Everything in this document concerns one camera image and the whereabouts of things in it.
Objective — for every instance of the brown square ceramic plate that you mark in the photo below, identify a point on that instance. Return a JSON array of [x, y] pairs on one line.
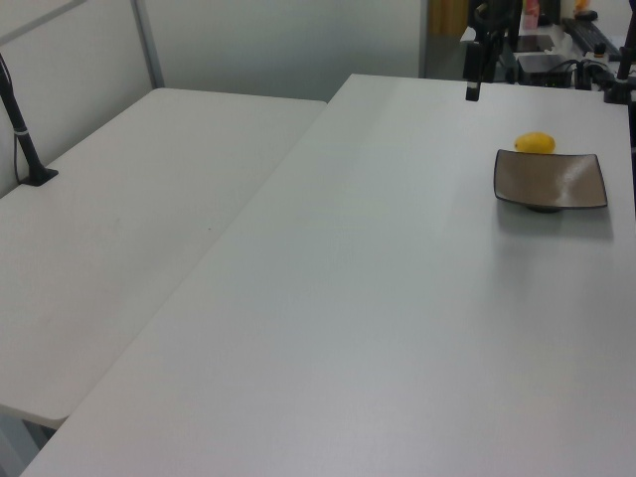
[[546, 181]]

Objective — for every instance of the yellow lemon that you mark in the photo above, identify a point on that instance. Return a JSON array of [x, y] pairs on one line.
[[535, 143]]

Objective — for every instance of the pink bottle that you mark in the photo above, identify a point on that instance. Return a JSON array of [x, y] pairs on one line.
[[530, 14]]

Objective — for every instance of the grey metal partition post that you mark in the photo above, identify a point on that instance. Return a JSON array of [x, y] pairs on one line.
[[149, 45]]

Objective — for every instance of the black keyboard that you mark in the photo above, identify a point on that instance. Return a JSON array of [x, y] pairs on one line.
[[588, 32]]

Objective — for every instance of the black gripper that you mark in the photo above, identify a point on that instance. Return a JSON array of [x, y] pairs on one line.
[[489, 17]]

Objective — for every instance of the wooden panel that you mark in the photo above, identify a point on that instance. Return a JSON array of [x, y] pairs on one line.
[[447, 17]]

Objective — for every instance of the white crumpled paper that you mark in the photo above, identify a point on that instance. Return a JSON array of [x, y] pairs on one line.
[[559, 44]]

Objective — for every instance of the black computer mouse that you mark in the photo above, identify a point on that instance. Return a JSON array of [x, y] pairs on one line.
[[587, 16]]

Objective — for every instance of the black electronics box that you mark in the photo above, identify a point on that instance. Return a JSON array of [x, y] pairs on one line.
[[546, 69]]

